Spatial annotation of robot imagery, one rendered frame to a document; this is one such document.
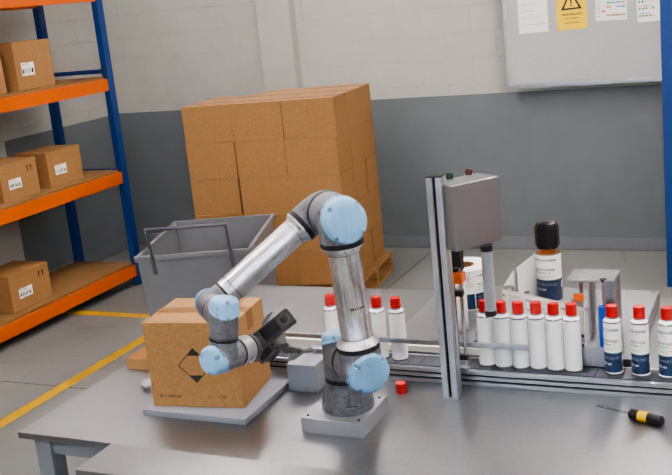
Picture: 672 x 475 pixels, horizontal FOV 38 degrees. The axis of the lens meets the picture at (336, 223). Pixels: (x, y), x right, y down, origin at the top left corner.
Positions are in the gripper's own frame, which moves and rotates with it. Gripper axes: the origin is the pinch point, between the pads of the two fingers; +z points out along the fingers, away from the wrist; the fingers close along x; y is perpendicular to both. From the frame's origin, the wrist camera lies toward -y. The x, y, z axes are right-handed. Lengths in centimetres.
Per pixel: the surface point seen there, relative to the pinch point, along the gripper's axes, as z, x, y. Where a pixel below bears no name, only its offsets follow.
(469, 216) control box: 34, 6, -45
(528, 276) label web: 102, 17, -14
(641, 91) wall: 480, -87, 5
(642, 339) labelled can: 58, 60, -48
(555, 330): 53, 43, -32
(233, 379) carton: 1.3, -6.0, 32.3
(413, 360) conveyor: 48, 19, 9
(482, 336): 49, 29, -14
